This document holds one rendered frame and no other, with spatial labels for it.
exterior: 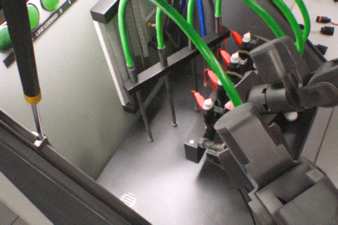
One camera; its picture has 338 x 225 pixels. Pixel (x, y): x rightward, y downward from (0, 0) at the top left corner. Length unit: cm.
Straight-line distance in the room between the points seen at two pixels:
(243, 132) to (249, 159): 3
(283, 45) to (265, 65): 4
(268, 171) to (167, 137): 71
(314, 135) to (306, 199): 63
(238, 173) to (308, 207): 22
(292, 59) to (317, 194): 30
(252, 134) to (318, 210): 12
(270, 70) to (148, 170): 57
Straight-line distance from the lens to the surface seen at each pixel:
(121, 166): 110
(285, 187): 41
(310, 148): 98
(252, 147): 43
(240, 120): 43
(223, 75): 55
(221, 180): 104
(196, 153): 94
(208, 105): 83
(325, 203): 37
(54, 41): 78
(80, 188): 61
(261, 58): 63
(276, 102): 65
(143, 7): 102
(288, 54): 62
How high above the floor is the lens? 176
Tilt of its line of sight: 53 degrees down
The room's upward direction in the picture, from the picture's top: 10 degrees counter-clockwise
